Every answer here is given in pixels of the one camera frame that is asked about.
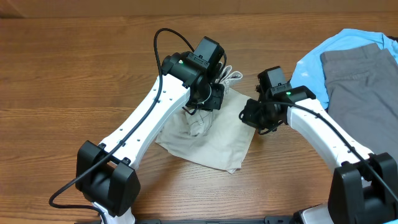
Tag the light blue shirt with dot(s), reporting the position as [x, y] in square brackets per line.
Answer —
[309, 70]

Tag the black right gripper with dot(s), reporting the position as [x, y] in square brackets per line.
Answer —
[249, 117]

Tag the cardboard backdrop panel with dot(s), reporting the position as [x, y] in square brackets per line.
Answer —
[102, 8]

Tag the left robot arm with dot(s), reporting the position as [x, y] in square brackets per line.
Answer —
[107, 171]

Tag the beige shorts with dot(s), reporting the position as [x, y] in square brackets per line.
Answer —
[217, 139]

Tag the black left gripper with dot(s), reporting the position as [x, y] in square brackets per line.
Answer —
[216, 101]

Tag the grey garment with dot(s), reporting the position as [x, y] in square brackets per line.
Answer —
[362, 90]

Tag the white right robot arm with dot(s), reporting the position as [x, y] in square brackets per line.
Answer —
[364, 184]

